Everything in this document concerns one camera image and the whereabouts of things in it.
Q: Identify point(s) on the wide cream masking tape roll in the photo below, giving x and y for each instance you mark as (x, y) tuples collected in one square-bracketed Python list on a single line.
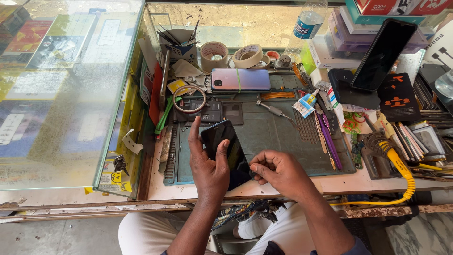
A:
[(214, 62)]

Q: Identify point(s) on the black binder clip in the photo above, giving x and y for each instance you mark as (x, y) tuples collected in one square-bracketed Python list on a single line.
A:
[(121, 164)]

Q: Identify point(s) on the purple pry tool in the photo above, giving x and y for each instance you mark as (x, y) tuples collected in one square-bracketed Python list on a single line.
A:
[(331, 141)]

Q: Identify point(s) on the blue patterned cloth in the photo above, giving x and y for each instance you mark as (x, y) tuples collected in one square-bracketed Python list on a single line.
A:
[(247, 210)]

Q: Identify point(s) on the wooden spudger stick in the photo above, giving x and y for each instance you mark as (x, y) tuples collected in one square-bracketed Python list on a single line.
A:
[(320, 134)]

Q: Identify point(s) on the green plastic pry tool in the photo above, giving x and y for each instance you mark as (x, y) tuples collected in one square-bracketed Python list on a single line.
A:
[(163, 117)]

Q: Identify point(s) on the white charger box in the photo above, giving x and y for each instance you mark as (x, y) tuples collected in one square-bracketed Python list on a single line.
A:
[(440, 46)]

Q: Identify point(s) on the grey metal knob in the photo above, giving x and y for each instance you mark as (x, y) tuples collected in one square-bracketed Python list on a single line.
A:
[(283, 62)]

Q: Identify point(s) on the clear plastic water bottle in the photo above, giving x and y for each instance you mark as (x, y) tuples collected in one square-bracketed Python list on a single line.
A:
[(308, 28)]

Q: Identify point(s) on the green circuit board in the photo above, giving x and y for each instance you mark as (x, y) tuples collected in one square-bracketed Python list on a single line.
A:
[(356, 152)]

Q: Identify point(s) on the white flat carton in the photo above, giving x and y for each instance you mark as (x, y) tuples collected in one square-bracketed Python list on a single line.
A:
[(329, 56)]

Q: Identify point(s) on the person's white trousers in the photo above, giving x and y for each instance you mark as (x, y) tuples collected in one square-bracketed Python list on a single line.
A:
[(148, 233)]

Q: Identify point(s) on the black phone stand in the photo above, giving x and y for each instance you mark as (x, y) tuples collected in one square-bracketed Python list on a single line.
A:
[(348, 97)]

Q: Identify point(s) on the worn metal brush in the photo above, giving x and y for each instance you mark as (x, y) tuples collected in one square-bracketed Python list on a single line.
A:
[(165, 145)]

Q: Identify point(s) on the small black smartphone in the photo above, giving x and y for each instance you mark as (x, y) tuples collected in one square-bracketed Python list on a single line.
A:
[(231, 155)]

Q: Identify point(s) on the person's right hand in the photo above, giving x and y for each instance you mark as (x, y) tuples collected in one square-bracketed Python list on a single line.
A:
[(286, 173)]

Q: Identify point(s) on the red flat packet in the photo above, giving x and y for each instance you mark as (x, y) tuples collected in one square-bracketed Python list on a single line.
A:
[(155, 99)]

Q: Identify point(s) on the black phone battery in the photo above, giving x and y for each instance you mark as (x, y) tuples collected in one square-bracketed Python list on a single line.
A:
[(211, 113)]

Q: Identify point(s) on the glass display case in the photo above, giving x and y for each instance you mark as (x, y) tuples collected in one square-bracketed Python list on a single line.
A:
[(63, 99)]

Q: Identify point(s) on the pile of coloured rubber bands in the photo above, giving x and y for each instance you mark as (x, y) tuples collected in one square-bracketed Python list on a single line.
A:
[(352, 124)]

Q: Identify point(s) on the narrow cream masking tape roll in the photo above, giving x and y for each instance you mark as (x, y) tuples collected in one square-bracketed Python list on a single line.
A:
[(247, 58)]

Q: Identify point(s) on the large black smartphone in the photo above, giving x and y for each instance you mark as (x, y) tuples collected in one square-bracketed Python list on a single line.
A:
[(384, 55)]

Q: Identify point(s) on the lime green box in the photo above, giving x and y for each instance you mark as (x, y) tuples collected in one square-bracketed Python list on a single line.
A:
[(307, 60)]

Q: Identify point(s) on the small glue tube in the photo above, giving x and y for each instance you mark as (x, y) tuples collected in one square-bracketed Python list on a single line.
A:
[(305, 104)]

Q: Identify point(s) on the pink purple smartphone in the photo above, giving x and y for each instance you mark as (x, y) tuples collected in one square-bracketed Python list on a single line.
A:
[(226, 80)]

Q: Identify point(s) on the yellow sticker pad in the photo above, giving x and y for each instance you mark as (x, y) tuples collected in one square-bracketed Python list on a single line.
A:
[(176, 86)]

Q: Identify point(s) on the metal screwdriver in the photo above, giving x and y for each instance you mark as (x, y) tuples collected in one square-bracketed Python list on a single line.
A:
[(272, 109)]

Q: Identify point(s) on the black box with orange print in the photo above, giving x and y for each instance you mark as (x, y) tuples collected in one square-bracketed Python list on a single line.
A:
[(398, 99)]

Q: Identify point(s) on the person's left hand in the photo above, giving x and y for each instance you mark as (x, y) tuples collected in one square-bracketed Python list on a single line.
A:
[(208, 173)]

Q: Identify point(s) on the paper box with tools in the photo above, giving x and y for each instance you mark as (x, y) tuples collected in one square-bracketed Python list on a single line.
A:
[(180, 49)]

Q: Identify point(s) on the green repair mat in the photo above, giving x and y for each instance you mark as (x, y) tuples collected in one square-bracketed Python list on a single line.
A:
[(269, 138)]

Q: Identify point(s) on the white crumpled cloth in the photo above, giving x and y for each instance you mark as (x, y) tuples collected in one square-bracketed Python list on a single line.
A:
[(187, 70)]

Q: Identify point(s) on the small red tape roll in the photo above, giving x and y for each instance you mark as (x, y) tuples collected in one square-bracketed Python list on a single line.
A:
[(272, 55)]

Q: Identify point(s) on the stack of phone screen packs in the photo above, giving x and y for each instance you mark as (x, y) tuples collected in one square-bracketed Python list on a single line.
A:
[(421, 141)]

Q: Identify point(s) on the stack of product boxes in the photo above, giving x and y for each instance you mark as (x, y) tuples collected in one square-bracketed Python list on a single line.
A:
[(357, 37)]

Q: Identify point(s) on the green rubber band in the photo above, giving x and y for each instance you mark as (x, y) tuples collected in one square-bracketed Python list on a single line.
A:
[(239, 81)]

